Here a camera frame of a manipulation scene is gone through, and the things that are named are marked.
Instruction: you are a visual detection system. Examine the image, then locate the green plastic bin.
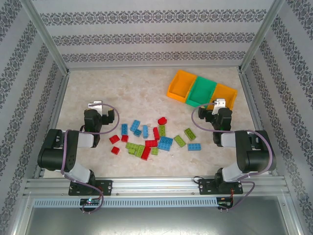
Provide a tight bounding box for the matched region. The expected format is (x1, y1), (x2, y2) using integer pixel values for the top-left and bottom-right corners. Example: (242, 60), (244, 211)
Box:
(185, 76), (218, 108)

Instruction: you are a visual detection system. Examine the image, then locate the orange plastic bin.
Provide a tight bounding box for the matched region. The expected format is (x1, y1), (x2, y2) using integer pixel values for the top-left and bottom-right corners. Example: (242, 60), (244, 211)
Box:
(166, 70), (198, 103)
(211, 83), (238, 111)

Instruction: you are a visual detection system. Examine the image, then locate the large blue lego brick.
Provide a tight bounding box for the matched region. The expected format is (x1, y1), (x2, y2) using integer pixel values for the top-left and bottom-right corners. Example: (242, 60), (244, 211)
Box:
(157, 136), (174, 152)

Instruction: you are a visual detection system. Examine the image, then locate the left circuit board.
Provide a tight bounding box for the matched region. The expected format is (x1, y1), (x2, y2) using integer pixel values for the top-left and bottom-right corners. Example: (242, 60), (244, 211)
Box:
(80, 198), (101, 206)

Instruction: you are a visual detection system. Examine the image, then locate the circuit board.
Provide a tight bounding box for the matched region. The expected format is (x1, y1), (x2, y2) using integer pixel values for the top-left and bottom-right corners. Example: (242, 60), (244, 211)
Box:
(80, 198), (101, 206)
(218, 197), (235, 209)

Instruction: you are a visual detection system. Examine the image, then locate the right circuit board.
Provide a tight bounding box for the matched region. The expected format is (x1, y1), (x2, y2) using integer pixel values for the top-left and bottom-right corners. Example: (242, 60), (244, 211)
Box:
(218, 197), (235, 209)

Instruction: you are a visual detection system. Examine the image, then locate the grey metal sheet panel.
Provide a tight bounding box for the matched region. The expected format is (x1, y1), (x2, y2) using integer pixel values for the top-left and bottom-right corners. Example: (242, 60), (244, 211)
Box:
(14, 207), (301, 235)

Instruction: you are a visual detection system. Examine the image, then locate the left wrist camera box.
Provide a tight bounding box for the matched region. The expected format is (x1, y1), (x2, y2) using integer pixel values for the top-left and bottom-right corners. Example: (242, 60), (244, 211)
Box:
(88, 100), (105, 115)

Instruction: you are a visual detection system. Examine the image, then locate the aluminium side rail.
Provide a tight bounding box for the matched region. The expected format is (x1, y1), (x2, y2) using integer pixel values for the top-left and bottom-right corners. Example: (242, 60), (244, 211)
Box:
(33, 70), (71, 179)
(238, 68), (279, 176)

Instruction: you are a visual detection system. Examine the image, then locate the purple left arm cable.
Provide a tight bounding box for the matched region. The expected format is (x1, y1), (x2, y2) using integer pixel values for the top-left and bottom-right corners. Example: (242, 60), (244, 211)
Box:
(60, 102), (120, 215)

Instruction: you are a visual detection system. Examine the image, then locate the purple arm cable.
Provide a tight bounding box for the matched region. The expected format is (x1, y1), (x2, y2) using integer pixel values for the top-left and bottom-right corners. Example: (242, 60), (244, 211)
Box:
(60, 102), (120, 215)
(192, 102), (277, 212)

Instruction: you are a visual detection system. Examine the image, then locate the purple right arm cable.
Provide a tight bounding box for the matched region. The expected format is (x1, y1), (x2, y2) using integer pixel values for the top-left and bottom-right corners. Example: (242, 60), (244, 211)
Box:
(192, 102), (277, 212)

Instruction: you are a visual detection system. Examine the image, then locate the aluminium back rail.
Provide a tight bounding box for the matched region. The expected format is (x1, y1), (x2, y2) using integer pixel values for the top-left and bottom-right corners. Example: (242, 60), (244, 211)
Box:
(67, 65), (242, 72)

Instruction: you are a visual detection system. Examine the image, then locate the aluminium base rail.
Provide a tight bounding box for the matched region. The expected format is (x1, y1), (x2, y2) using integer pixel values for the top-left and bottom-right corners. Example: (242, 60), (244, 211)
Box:
(23, 177), (291, 196)

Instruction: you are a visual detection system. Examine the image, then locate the aluminium frame post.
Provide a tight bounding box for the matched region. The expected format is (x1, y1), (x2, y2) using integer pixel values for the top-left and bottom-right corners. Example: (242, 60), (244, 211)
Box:
(21, 0), (71, 74)
(239, 0), (286, 73)

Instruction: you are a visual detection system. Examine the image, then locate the slotted grey cable duct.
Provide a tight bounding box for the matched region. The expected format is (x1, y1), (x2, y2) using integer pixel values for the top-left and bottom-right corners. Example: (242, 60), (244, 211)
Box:
(33, 197), (218, 208)

